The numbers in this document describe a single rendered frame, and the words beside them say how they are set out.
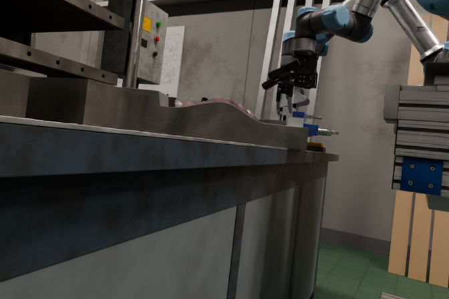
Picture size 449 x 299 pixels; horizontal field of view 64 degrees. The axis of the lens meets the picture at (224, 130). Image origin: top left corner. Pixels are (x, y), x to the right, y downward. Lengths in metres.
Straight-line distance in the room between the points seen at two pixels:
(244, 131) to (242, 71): 2.98
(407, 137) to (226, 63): 3.13
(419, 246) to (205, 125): 2.28
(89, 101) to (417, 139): 0.76
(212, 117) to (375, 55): 2.74
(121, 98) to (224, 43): 3.45
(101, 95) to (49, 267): 0.30
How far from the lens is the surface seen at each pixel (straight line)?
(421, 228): 2.95
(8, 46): 1.33
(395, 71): 3.47
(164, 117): 0.92
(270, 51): 3.43
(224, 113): 0.89
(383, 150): 3.38
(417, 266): 2.95
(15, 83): 0.56
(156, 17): 2.01
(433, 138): 0.99
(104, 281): 0.44
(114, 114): 0.62
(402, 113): 1.00
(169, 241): 0.53
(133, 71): 1.64
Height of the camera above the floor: 0.80
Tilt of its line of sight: 2 degrees up
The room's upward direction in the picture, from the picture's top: 6 degrees clockwise
